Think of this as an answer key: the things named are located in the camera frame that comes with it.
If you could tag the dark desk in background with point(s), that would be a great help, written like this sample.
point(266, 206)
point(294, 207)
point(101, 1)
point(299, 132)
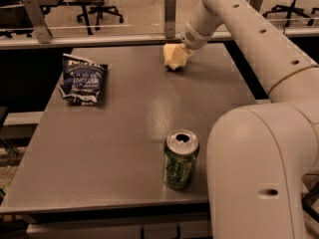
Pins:
point(15, 20)

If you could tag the metal railing bar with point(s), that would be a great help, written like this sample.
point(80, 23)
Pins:
point(124, 40)

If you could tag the right metal bracket post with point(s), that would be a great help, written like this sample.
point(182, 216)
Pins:
point(256, 4)

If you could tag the green soda can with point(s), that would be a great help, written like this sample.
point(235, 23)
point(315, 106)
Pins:
point(180, 151)

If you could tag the metal bracket post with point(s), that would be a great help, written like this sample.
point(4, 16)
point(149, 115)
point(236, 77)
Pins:
point(169, 18)
point(256, 4)
point(35, 14)

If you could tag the middle metal bracket post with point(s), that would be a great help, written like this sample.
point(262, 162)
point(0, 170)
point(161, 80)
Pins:
point(169, 18)

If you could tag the blue chip bag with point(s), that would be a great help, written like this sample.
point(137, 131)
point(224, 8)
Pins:
point(83, 79)

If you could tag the yellow sponge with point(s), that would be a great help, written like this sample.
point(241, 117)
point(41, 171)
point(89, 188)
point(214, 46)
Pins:
point(168, 50)

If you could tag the black office chair right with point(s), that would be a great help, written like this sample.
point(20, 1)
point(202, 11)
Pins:
point(292, 4)

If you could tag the left metal bracket post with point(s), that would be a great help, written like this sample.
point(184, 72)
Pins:
point(35, 14)

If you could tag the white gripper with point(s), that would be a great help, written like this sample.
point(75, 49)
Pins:
point(193, 39)

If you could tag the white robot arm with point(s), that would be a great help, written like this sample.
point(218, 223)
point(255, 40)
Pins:
point(257, 155)

